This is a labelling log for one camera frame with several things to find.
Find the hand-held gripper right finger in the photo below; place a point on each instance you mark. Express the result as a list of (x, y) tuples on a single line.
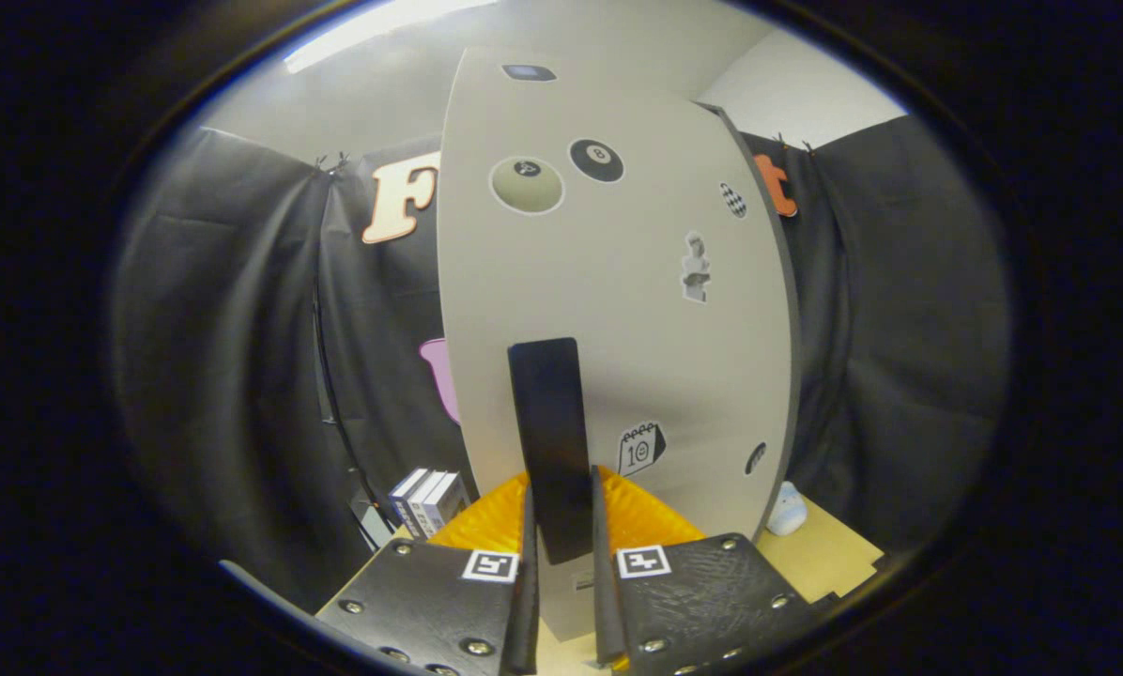
[(604, 610)]

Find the white cabinet door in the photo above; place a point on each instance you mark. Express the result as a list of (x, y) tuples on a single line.
[(637, 357)]

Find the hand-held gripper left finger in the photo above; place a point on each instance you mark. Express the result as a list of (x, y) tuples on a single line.
[(529, 620)]

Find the dark blue book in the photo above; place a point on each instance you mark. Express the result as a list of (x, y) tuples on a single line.
[(402, 493)]

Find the thin black stand pole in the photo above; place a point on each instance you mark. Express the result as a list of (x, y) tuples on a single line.
[(320, 376)]

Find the grey cover book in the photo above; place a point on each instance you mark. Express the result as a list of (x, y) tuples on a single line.
[(447, 502)]

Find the black backdrop cloth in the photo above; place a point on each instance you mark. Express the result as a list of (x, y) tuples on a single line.
[(899, 329)]

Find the white spine book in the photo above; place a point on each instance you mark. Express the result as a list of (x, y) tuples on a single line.
[(423, 502)]

